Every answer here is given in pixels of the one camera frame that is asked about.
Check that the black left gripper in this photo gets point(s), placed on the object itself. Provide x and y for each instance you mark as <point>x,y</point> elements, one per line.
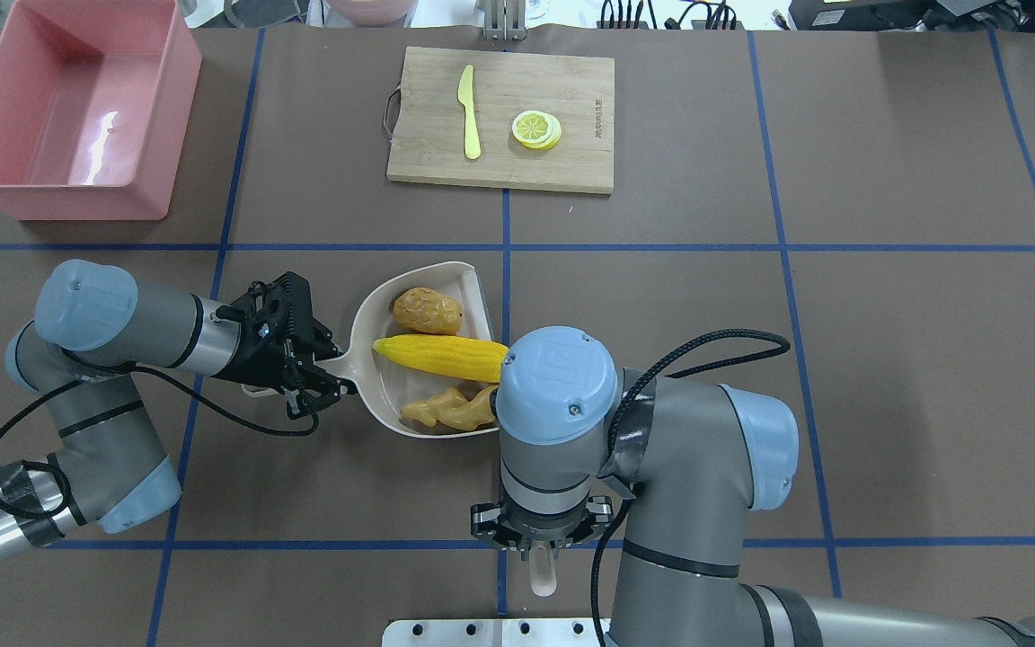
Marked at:
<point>259,358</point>

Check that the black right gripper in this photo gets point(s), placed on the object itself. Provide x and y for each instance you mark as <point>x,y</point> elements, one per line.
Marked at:
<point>488,527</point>

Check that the beige plastic dustpan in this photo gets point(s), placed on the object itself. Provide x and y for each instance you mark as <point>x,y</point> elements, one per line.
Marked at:
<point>386,387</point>

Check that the brown toy ginger root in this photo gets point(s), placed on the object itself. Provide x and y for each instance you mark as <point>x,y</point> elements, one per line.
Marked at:
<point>453,410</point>

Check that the brown toy potato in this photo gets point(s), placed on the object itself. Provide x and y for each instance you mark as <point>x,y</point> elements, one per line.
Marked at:
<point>428,311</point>

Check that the yellow toy corn cob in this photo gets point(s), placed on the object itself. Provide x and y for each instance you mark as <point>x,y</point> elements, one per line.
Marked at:
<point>446,355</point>

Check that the beige hand brush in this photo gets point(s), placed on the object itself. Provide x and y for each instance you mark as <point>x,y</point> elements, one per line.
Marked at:
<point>542,566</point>

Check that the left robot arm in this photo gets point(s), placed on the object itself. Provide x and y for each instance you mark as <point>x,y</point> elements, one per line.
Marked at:
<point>95,326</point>

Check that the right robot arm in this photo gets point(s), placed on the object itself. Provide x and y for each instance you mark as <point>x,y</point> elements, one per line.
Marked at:
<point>663,474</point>

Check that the pink plastic bin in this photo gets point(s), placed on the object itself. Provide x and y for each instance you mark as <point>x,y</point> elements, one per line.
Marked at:
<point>95,101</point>

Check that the yellow plastic knife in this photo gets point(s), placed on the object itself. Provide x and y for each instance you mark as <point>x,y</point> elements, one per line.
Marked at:
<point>465,95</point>

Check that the bamboo cutting board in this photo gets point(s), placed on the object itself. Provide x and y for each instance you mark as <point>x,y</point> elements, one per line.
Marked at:
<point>427,140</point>

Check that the yellow lemon slices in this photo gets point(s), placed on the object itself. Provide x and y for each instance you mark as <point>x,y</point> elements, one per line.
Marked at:
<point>536,130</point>

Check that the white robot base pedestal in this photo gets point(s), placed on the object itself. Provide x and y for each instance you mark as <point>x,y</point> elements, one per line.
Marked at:
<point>566,631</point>

